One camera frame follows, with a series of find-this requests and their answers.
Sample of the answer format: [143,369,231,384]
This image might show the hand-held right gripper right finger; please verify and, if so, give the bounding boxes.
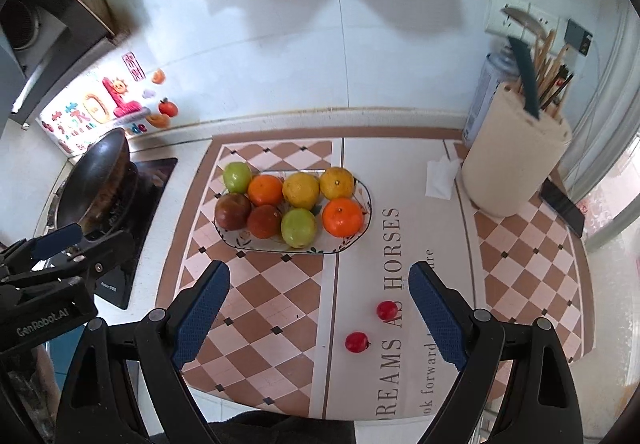
[408,261,584,444]

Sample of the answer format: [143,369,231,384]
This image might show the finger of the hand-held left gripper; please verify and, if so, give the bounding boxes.
[30,228,137,286]
[0,222,84,275]

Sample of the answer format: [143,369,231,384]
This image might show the black wok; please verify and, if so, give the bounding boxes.
[54,127,139,233]

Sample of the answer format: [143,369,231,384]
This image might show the black range hood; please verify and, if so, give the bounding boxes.
[0,0,119,128]

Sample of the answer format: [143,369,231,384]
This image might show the brown checkered table mat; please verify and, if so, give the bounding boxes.
[155,127,594,420]

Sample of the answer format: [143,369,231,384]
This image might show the cream utensil holder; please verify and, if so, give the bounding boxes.
[460,80,573,219]

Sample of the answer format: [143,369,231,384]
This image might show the yellow lemon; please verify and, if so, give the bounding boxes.
[282,172,321,210]
[319,167,357,201]

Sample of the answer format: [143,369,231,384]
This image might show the dark red apple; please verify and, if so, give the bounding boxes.
[246,204,284,240]

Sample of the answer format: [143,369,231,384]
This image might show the colourful wall stickers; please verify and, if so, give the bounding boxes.
[37,51,179,155]

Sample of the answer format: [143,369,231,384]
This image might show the dark handled knife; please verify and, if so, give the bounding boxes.
[507,36,544,120]

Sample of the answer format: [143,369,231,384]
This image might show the white wall socket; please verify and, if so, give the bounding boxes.
[484,0,564,38]

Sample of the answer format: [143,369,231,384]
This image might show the person's left forearm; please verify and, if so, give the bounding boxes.
[0,346,65,444]

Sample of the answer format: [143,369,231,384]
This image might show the sliding glass door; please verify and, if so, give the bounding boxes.
[564,0,640,256]

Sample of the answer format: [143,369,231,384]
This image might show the grey spray can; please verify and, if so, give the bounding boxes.
[462,51,521,148]

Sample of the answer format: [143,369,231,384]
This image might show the floral oval plate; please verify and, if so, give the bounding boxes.
[213,169,374,255]

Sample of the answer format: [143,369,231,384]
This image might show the dark purple green apple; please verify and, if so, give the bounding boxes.
[214,193,253,231]

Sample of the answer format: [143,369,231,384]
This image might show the black charger plug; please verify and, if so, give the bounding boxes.
[563,18,595,58]

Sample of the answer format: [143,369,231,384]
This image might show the white tissue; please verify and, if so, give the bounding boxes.
[424,156,461,199]

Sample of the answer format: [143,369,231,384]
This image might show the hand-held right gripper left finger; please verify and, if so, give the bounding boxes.
[60,260,231,444]

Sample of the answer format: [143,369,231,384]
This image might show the bundle of wooden chopsticks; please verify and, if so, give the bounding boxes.
[520,28,576,113]

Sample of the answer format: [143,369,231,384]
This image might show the black gas stove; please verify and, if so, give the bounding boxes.
[32,157,179,310]

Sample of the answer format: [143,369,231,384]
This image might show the black phone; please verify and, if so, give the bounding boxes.
[538,179,586,239]

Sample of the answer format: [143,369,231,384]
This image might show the orange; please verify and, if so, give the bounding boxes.
[321,197,365,238]
[247,174,285,208]

